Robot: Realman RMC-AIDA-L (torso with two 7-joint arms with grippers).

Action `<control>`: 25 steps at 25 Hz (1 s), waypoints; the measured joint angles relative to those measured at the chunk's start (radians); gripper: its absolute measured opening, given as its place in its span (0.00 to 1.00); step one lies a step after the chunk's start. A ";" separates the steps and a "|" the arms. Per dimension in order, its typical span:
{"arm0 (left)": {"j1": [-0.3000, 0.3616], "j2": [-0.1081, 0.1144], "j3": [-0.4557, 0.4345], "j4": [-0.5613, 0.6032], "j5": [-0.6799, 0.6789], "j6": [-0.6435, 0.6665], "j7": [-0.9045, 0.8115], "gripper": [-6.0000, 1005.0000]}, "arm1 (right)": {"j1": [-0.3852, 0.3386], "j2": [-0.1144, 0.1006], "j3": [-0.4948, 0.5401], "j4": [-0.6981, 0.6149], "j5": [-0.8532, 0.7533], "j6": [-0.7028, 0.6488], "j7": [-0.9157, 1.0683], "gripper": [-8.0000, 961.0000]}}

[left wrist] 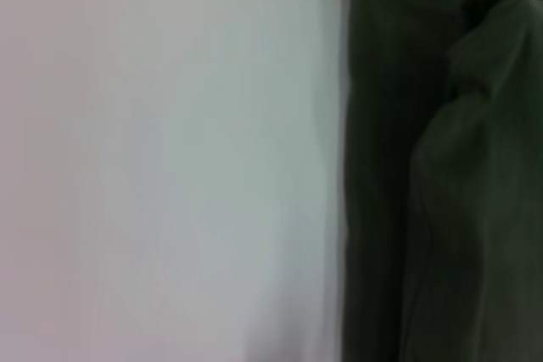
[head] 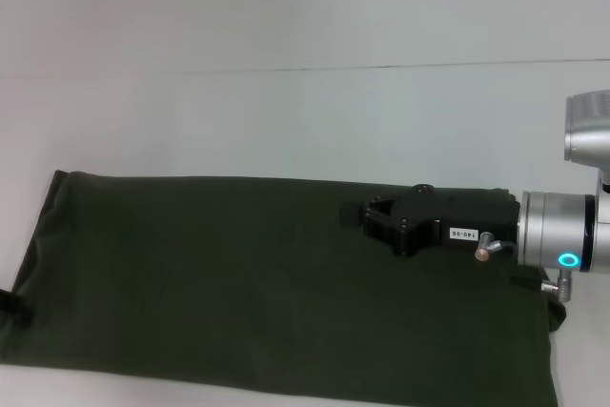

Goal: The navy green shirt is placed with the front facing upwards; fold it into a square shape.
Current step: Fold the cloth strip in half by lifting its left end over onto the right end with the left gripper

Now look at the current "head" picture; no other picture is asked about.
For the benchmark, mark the dark green FREE t-shirt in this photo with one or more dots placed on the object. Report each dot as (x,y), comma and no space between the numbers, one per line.
(190,307)

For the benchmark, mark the white numbered label sticker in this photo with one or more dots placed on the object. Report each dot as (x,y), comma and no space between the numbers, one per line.
(463,234)

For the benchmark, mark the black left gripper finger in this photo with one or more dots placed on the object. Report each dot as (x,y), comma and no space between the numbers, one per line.
(16,307)

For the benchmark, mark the silver metal connector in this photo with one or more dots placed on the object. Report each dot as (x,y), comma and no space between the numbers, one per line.
(485,246)

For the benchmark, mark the silver plug with black boot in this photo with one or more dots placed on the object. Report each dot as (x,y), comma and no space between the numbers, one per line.
(555,283)

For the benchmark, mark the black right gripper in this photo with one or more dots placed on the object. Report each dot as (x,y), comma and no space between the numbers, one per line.
(457,218)

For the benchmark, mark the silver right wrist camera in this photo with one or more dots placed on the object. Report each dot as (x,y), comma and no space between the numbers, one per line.
(588,130)

